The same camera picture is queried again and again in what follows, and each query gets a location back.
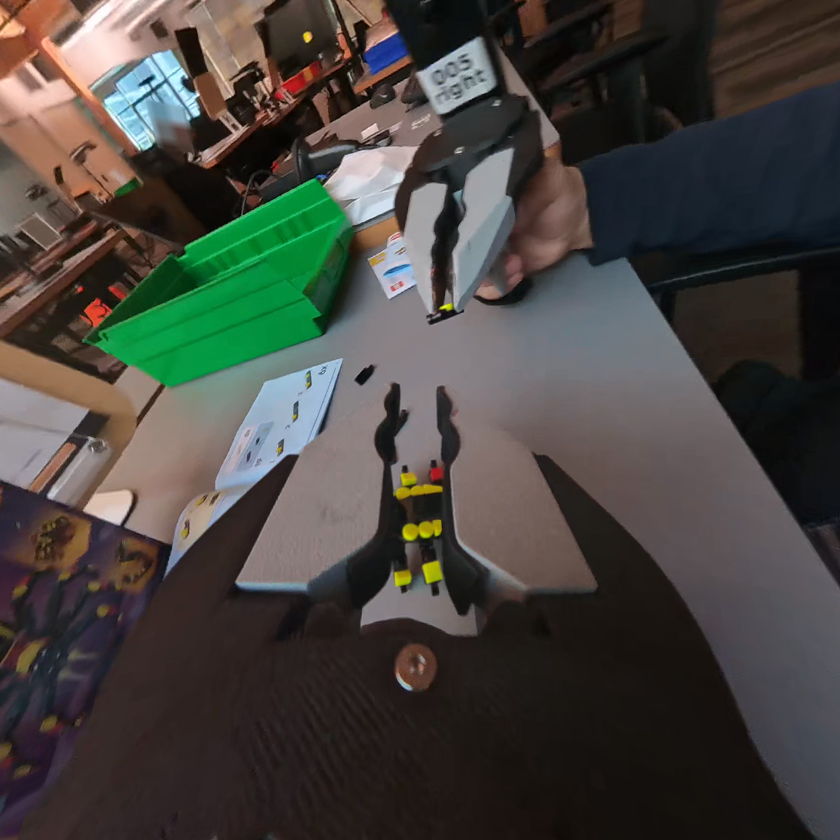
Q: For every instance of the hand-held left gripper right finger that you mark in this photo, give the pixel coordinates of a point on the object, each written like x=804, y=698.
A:
x=512, y=518

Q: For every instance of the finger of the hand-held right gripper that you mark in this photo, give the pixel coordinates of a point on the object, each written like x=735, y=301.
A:
x=485, y=223
x=417, y=229

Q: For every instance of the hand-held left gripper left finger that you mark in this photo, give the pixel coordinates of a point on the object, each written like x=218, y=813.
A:
x=315, y=518

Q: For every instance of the yellow black lego piece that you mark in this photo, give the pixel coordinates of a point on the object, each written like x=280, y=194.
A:
x=445, y=312

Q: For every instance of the yellow black red lego model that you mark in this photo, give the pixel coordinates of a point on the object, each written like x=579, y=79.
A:
x=420, y=505

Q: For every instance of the person's right forearm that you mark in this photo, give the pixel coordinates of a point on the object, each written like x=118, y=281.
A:
x=709, y=177

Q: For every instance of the lego instruction booklet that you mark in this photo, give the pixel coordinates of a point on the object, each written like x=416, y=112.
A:
x=289, y=420

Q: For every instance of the small black lego brick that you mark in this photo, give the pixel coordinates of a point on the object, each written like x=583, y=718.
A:
x=366, y=373

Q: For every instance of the purple lego box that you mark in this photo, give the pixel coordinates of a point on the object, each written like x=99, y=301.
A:
x=72, y=656

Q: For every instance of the person's right hand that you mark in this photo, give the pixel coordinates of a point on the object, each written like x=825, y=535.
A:
x=558, y=216

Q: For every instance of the small printed leaflet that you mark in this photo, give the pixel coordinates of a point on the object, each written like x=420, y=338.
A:
x=392, y=269

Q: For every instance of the crumpled white paper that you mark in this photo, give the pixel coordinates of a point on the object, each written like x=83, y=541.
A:
x=374, y=180

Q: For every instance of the black computer mouse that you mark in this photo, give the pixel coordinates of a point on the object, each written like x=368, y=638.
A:
x=383, y=96

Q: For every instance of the blue plastic bin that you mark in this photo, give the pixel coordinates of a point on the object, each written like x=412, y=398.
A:
x=387, y=49

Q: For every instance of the black office chair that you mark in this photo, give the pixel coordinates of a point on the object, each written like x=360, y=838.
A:
x=630, y=72

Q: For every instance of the green plastic bin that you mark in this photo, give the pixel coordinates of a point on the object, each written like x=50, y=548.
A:
x=249, y=282

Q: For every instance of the black computer monitor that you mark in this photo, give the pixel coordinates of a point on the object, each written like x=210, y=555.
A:
x=298, y=29

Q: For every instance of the white flat object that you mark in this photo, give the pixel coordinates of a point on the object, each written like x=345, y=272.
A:
x=110, y=506

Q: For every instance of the large window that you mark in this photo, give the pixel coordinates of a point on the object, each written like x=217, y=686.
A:
x=144, y=98

